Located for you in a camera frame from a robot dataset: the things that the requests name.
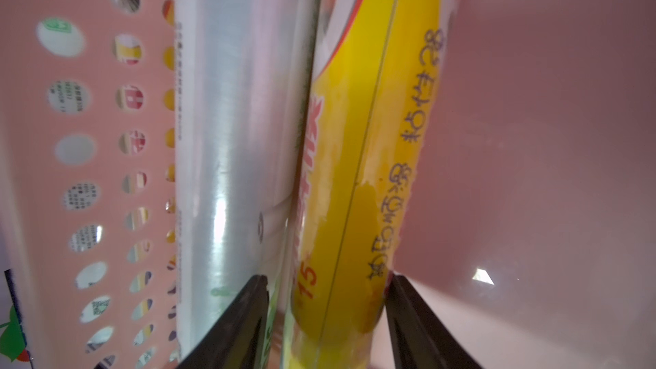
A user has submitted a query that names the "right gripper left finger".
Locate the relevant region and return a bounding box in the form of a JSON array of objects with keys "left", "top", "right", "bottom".
[{"left": 178, "top": 275, "right": 269, "bottom": 369}]

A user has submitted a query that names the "pink plastic basket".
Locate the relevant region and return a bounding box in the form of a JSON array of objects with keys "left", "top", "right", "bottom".
[{"left": 1, "top": 0, "right": 655, "bottom": 368}]

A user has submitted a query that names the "white wrap roll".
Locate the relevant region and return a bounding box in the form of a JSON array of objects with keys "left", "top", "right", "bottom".
[{"left": 174, "top": 0, "right": 319, "bottom": 357}]

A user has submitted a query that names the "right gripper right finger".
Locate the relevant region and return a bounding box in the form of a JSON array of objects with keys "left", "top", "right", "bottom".
[{"left": 385, "top": 274, "right": 481, "bottom": 369}]

